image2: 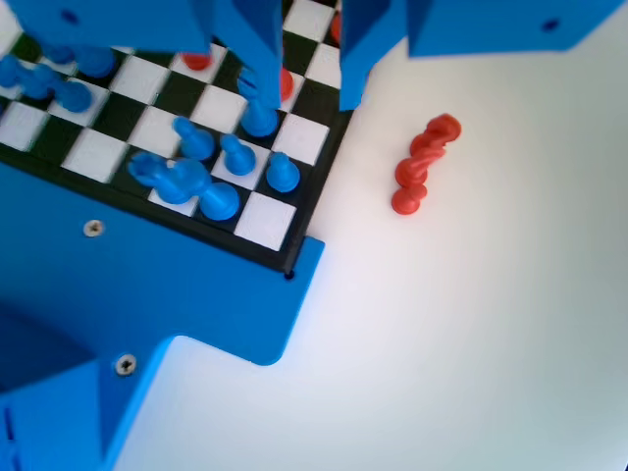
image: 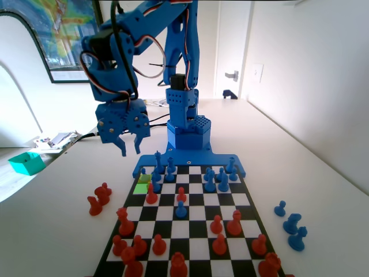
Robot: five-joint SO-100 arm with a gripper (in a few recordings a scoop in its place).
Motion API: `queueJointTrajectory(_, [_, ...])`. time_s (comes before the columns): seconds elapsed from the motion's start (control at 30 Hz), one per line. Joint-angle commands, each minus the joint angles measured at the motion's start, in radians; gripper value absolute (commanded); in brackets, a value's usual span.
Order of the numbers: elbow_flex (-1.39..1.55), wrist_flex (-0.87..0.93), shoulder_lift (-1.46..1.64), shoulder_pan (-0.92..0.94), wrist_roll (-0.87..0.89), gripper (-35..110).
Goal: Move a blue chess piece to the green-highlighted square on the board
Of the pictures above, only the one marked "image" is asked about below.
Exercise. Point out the small blue chess pawn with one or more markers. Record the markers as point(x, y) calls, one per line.
point(143, 172)

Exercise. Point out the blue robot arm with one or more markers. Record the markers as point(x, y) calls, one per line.
point(188, 138)

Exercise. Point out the blue chess king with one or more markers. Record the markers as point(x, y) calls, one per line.
point(158, 162)

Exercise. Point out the blue chess rook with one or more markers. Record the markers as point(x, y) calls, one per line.
point(230, 165)
point(171, 165)

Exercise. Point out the red chess pawn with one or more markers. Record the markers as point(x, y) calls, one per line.
point(181, 195)
point(259, 245)
point(216, 225)
point(158, 246)
point(139, 246)
point(107, 189)
point(219, 245)
point(118, 246)

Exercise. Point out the red chess bishop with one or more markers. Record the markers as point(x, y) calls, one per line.
point(234, 223)
point(151, 195)

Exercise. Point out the red chess knight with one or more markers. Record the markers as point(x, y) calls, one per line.
point(101, 196)
point(94, 207)

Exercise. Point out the black and white chessboard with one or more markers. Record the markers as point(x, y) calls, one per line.
point(196, 251)

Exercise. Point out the red chess rook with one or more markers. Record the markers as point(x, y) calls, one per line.
point(269, 265)
point(178, 265)

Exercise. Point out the captured blue chess pieces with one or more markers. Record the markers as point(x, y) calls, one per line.
point(298, 240)

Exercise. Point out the pile of papers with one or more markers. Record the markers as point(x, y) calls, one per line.
point(54, 140)

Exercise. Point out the teal plastic box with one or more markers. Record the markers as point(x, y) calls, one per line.
point(27, 165)

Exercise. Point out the small dark blue clamp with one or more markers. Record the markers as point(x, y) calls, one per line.
point(229, 94)

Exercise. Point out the framed map poster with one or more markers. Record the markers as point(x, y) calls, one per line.
point(66, 29)

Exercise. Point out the white door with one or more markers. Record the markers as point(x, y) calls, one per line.
point(230, 43)

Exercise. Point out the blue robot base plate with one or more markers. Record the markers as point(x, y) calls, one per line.
point(201, 159)

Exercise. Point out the white light switch plate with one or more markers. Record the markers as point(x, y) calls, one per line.
point(257, 72)

